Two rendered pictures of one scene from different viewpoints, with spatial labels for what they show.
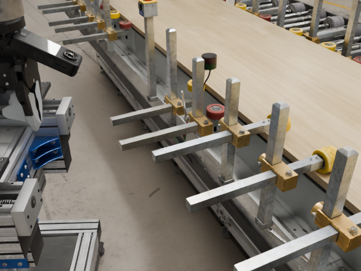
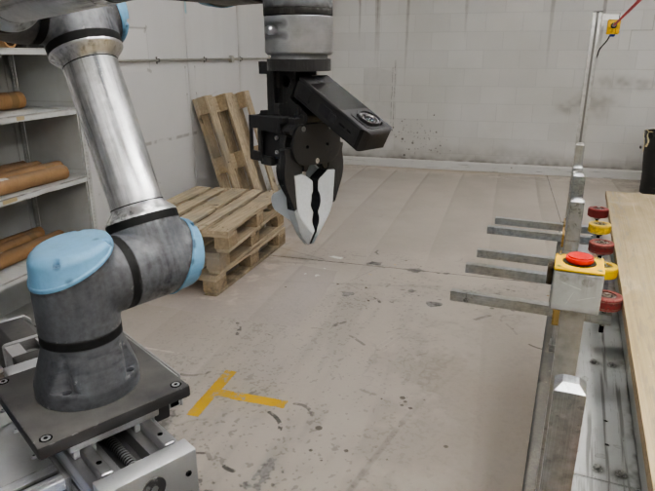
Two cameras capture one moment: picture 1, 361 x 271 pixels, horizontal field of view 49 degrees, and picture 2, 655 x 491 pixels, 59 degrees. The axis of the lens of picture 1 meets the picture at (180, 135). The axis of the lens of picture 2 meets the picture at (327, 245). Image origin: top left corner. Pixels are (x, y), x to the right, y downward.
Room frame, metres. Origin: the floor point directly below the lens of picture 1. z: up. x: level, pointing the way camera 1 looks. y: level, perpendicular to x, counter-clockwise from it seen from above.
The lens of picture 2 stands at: (1.06, -0.21, 1.52)
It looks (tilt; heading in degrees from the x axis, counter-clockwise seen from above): 18 degrees down; 48
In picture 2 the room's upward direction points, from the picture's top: straight up
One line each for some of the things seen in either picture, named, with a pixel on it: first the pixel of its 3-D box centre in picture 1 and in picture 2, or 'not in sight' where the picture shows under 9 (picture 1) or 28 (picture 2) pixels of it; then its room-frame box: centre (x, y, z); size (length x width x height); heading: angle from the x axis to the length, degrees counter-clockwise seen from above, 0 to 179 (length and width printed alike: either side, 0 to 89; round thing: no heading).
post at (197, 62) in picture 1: (197, 112); not in sight; (1.44, -0.07, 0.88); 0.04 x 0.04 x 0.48; 25
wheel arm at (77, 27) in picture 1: (86, 26); (533, 277); (2.72, 0.64, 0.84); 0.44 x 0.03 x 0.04; 115
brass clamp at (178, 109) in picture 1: (174, 104); not in sight; (1.64, 0.03, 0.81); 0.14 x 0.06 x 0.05; 25
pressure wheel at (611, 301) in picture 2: (125, 30); (603, 312); (2.58, 0.35, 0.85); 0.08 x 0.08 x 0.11
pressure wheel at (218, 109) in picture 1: (215, 119); not in sight; (1.43, -0.15, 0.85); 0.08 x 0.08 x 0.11
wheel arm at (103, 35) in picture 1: (96, 37); (526, 306); (2.49, 0.53, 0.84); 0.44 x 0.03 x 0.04; 115
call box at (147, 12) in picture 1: (147, 8); (576, 284); (1.90, 0.15, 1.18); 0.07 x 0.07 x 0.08; 25
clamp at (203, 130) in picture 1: (200, 122); not in sight; (1.42, -0.08, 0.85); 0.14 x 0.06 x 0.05; 25
